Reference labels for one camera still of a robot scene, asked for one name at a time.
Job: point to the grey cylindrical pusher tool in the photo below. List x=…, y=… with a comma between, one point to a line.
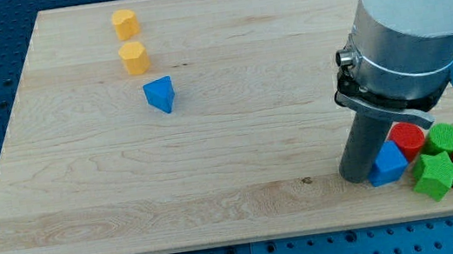
x=366, y=137

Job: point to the blue cube block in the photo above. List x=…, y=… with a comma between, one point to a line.
x=389, y=166

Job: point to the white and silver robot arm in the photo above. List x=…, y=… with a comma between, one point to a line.
x=393, y=68

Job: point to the green star block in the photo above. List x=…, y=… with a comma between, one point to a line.
x=433, y=175

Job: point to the red cylinder block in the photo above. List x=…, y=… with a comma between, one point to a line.
x=409, y=139

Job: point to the green cylinder block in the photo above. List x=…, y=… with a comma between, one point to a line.
x=439, y=139

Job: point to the blue triangle block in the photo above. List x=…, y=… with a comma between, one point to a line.
x=160, y=94

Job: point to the light wooden board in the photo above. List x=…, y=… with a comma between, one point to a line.
x=250, y=151

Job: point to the yellow hexagon block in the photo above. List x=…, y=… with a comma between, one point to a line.
x=135, y=58

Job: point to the yellow heart block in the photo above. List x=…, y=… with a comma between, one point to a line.
x=125, y=23

